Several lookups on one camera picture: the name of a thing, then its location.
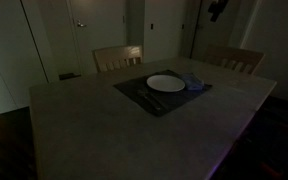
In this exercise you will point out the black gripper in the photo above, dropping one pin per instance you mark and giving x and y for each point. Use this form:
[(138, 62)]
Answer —
[(217, 8)]

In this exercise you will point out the white round plate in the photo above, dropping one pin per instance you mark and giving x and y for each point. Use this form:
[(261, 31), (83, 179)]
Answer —
[(165, 83)]

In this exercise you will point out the light wooden slatted chair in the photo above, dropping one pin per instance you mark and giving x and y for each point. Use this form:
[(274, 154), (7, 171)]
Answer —
[(232, 55), (117, 55)]

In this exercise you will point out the metal table knife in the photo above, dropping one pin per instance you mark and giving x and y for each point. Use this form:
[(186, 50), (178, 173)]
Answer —
[(157, 100)]

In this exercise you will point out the dark woven placemat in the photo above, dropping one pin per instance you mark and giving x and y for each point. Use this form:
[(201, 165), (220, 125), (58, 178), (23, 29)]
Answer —
[(140, 89)]

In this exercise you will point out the metal fork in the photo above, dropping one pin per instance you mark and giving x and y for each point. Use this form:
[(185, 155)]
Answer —
[(144, 94)]

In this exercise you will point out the white room door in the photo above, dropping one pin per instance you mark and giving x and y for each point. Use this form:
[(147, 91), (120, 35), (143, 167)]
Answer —
[(99, 30)]

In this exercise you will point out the dark wall switch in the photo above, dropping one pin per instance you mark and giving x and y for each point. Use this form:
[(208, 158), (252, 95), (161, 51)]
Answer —
[(151, 26)]

